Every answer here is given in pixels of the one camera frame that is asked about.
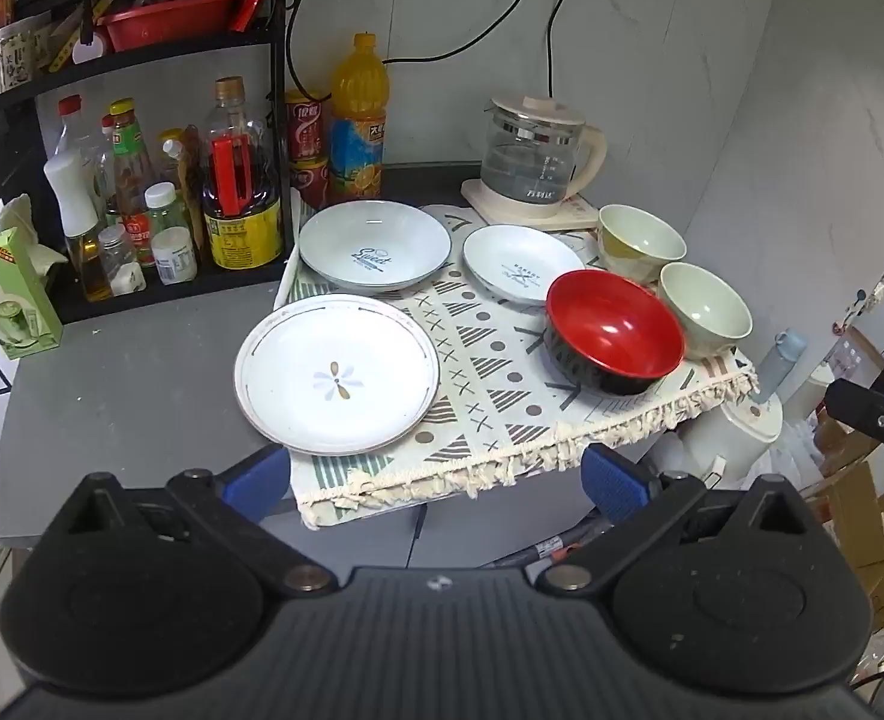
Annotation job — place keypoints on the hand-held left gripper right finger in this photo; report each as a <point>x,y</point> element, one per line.
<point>614,487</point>

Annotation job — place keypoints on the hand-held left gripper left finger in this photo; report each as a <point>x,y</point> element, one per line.
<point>258,476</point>

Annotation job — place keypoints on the small white plate blue print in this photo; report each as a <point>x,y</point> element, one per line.
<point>513,259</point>

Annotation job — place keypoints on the cardboard box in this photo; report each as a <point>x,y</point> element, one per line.
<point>873,510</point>

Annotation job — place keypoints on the grey blue water bottle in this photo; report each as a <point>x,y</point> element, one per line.
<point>781,364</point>

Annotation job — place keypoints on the white plate with flower print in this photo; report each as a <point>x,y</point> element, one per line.
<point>337,382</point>

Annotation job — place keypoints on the white plastic bucket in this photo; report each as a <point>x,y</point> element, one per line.
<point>734,431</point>

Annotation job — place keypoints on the red and black bowl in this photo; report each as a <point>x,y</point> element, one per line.
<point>611,330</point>

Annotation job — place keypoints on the patterned fringed table cloth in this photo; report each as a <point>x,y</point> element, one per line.
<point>487,382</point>

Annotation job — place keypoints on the plain cream bowl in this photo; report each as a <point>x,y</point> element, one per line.
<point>712,307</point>

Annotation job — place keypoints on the small white jar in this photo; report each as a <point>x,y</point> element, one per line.
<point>174,259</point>

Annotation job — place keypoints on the cream bowl yellow pattern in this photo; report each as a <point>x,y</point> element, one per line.
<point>641,236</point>

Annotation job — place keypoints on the small glass shaker jar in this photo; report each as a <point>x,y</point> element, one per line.
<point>121,262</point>

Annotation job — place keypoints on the large white plate script print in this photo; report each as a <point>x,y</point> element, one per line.
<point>374,240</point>

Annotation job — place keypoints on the small bottle white cap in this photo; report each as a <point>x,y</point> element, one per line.
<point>164,214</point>

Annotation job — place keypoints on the green tissue box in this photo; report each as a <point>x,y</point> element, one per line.
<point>7,300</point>

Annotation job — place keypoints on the cream kettle base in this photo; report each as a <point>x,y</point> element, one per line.
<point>487,206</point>

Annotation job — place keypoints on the oil bottle white top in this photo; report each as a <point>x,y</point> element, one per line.
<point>75,195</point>

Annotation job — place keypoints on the sauce bottle yellow cap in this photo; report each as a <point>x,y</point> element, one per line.
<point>131,165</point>

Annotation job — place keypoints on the glass electric kettle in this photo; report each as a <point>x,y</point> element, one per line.
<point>521,157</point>

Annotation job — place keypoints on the orange juice bottle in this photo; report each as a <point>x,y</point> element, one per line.
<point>356,135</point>

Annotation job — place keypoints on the clear bottle red cap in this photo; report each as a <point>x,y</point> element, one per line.
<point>75,127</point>

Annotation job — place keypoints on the black metal shelf rack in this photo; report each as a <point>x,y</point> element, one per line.
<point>149,65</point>

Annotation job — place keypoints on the red plastic basket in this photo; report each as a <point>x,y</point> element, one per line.
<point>164,22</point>

